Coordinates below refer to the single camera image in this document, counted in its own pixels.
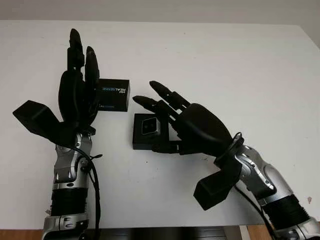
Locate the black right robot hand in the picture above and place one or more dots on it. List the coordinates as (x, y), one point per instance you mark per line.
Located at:
(205, 130)

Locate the black RealSense box lid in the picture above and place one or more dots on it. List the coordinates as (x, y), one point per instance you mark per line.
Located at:
(122, 102)

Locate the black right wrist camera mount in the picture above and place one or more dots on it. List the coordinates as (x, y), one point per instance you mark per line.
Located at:
(215, 190)

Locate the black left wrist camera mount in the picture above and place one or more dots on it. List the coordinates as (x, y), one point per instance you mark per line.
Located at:
(32, 115)

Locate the black robot torso panel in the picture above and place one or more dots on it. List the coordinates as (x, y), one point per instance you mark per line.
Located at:
(162, 235)

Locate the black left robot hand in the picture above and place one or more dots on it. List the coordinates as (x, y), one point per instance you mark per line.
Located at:
(72, 100)

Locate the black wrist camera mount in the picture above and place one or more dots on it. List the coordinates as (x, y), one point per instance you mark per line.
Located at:
(215, 190)
(32, 115)

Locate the black box base with insert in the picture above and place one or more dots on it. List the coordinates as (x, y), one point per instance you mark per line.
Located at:
(137, 143)

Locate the small silver depth camera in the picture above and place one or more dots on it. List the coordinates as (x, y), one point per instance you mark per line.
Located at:
(150, 126)

